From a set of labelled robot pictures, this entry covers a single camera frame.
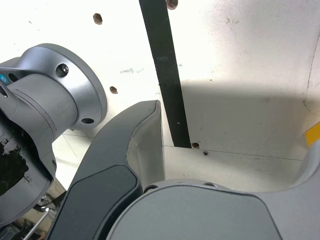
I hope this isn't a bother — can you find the black tape strip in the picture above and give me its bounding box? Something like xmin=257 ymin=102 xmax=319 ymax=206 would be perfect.
xmin=138 ymin=0 xmax=193 ymax=149

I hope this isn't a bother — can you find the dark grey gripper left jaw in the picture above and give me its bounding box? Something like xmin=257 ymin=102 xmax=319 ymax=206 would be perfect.
xmin=47 ymin=99 xmax=166 ymax=240

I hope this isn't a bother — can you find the yellow cube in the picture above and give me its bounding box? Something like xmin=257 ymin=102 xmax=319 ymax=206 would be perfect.
xmin=304 ymin=121 xmax=320 ymax=149

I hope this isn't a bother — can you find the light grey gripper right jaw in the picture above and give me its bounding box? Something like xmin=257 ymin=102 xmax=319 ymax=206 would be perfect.
xmin=104 ymin=139 xmax=320 ymax=240

